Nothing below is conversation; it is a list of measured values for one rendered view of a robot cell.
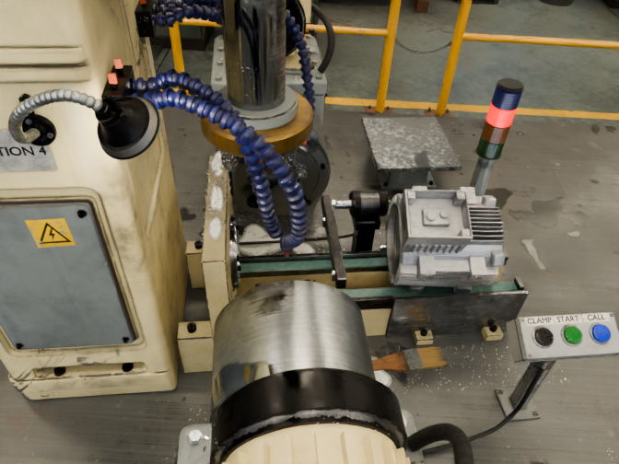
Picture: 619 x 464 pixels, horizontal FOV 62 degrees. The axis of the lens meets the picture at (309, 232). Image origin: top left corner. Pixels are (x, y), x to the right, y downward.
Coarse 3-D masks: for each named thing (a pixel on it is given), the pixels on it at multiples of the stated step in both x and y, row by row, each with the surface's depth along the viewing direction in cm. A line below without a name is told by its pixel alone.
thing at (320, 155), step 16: (320, 128) 122; (320, 144) 114; (240, 160) 113; (304, 160) 115; (320, 160) 116; (240, 176) 116; (272, 176) 117; (304, 176) 115; (320, 176) 119; (240, 192) 120; (272, 192) 120; (304, 192) 121; (320, 192) 122; (256, 208) 124; (288, 208) 125
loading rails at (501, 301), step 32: (256, 256) 115; (288, 256) 115; (320, 256) 116; (352, 256) 117; (384, 256) 118; (352, 288) 120; (384, 288) 111; (448, 288) 111; (480, 288) 112; (512, 288) 112; (384, 320) 112; (416, 320) 112; (448, 320) 113; (480, 320) 114
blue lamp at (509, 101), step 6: (498, 90) 117; (522, 90) 117; (498, 96) 118; (504, 96) 117; (510, 96) 116; (516, 96) 116; (492, 102) 121; (498, 102) 119; (504, 102) 118; (510, 102) 117; (516, 102) 118; (498, 108) 119; (504, 108) 118; (510, 108) 118; (516, 108) 119
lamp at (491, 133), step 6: (486, 126) 124; (492, 126) 123; (486, 132) 125; (492, 132) 123; (498, 132) 123; (504, 132) 123; (486, 138) 125; (492, 138) 124; (498, 138) 124; (504, 138) 125
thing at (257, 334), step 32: (256, 288) 78; (288, 288) 77; (320, 288) 79; (224, 320) 79; (256, 320) 74; (288, 320) 73; (320, 320) 74; (352, 320) 78; (224, 352) 75; (256, 352) 70; (288, 352) 69; (320, 352) 70; (352, 352) 73; (224, 384) 71
